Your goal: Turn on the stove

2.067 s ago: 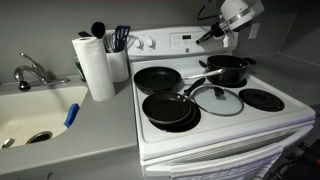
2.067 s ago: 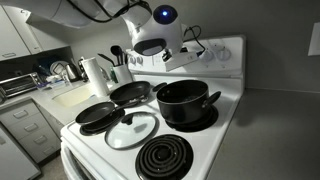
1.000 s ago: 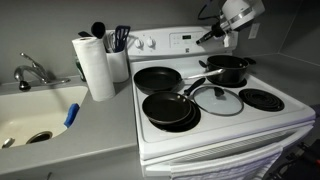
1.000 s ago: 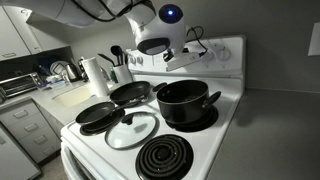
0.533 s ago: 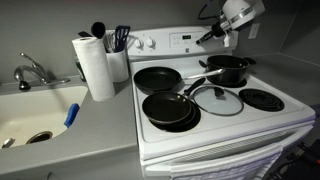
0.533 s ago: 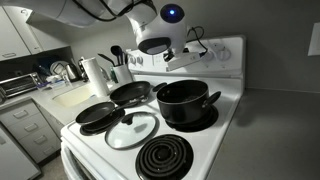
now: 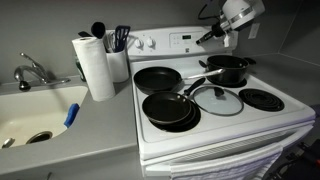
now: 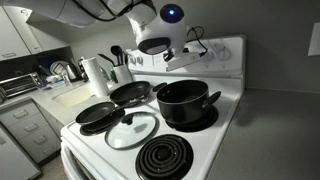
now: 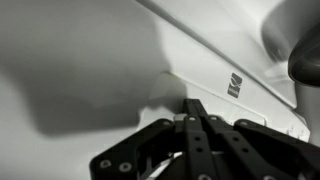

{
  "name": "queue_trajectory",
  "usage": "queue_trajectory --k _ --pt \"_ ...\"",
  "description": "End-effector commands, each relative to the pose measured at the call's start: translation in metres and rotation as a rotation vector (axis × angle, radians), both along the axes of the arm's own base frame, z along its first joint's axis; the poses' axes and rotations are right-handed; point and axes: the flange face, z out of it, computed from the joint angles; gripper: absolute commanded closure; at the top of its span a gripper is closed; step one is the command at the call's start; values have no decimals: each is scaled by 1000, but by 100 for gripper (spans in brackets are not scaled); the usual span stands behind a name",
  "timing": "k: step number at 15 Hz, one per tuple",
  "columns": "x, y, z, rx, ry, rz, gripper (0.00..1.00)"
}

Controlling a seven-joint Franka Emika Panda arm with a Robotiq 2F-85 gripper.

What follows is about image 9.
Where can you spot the black cooking pot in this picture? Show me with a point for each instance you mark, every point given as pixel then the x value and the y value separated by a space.
pixel 308 60

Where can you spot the white electric stove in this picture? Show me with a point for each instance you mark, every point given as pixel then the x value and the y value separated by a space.
pixel 83 50

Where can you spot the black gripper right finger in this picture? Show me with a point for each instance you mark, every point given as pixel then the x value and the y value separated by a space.
pixel 260 150

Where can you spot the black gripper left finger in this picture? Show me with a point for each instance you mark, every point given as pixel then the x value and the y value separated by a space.
pixel 160 150

